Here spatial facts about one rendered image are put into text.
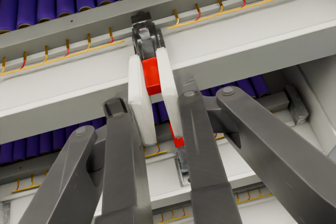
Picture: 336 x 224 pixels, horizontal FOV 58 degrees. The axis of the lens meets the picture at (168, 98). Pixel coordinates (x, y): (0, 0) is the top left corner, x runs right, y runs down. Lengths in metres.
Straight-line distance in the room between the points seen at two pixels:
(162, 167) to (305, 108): 0.21
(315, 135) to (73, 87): 0.32
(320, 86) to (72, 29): 0.29
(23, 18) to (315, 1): 0.27
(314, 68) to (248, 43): 0.15
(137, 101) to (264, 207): 0.48
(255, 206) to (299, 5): 0.40
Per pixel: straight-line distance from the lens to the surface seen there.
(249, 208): 0.61
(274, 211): 0.61
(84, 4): 0.31
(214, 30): 0.28
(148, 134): 0.16
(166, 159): 0.43
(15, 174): 0.48
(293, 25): 0.29
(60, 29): 0.29
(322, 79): 0.40
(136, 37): 0.26
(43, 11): 0.33
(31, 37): 0.30
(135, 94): 0.16
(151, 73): 0.21
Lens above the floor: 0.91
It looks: 43 degrees down
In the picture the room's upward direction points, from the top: 17 degrees counter-clockwise
